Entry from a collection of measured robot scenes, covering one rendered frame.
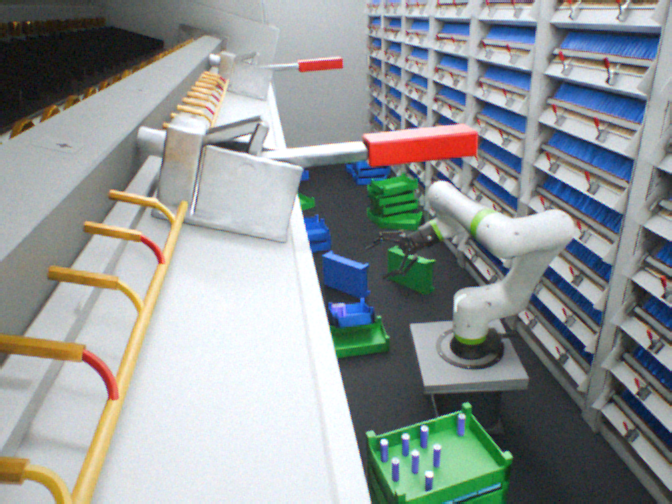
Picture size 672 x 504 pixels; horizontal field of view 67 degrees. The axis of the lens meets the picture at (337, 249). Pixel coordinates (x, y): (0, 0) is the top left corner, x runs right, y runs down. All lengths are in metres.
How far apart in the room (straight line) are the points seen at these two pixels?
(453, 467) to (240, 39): 1.14
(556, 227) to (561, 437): 0.93
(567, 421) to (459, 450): 0.94
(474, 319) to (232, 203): 1.77
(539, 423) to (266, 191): 2.17
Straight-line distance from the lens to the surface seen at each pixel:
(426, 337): 2.09
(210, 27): 0.60
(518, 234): 1.58
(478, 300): 1.88
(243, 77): 0.41
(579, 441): 2.27
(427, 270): 2.92
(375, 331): 2.68
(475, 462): 1.44
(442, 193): 1.89
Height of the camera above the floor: 1.55
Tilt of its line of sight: 26 degrees down
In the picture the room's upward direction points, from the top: 3 degrees counter-clockwise
